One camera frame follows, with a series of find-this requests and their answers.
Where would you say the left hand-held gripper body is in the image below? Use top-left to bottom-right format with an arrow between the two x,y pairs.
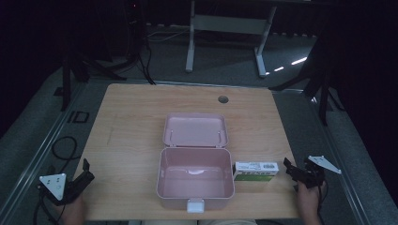
38,172 -> 83,207

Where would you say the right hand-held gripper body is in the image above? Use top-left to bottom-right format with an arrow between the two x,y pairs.
298,155 -> 343,189

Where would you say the white and green carton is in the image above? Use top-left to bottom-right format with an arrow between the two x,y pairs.
232,160 -> 280,183

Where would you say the pink plastic box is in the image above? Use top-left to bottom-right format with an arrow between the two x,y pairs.
155,112 -> 236,215

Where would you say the person's right hand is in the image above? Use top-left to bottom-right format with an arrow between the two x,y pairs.
296,180 -> 328,225

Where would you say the person's left hand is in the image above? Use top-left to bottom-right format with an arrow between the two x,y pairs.
59,194 -> 86,225

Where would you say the black tripod stand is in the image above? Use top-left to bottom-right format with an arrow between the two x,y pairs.
60,0 -> 157,113
268,31 -> 346,128

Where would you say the black cable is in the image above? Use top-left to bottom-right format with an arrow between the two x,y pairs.
51,135 -> 83,174
316,179 -> 329,225
32,187 -> 67,225

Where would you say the white desk frame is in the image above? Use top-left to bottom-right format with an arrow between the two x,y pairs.
185,0 -> 278,79

